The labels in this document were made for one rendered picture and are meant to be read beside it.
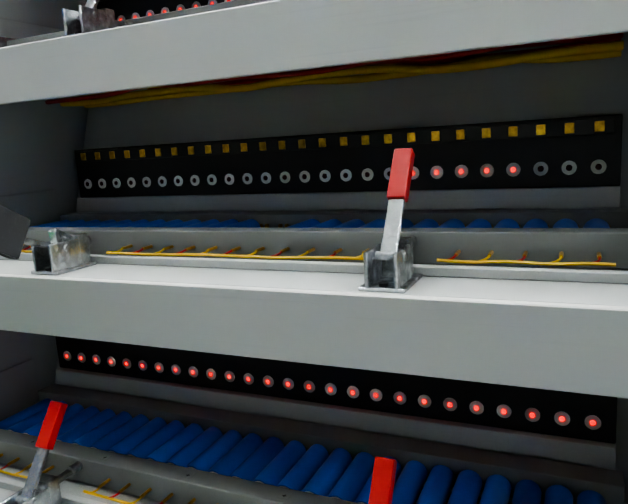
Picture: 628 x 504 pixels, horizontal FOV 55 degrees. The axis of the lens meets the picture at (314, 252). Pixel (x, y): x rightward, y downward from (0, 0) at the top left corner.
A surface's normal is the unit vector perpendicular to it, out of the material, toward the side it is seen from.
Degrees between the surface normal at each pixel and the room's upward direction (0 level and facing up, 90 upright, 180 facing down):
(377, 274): 90
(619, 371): 109
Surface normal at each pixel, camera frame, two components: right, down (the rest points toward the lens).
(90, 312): -0.41, 0.19
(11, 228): 0.91, 0.02
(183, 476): -0.06, -0.98
